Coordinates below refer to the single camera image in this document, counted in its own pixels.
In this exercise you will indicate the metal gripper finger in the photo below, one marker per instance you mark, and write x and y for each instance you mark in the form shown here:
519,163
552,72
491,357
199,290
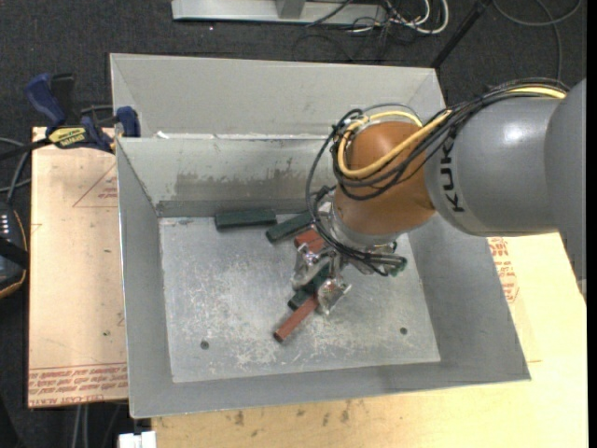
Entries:
334,294
304,264

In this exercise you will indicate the dark green flat block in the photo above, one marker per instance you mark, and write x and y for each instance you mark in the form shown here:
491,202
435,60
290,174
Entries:
303,299
245,219
287,229

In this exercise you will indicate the red-brown flat block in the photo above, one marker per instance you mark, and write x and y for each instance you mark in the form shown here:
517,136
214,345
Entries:
294,322
308,240

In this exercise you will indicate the brown cardboard board red print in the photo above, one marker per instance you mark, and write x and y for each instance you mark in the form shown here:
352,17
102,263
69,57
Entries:
77,259

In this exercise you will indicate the grey metal bin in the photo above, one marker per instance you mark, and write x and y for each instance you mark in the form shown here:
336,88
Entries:
233,297

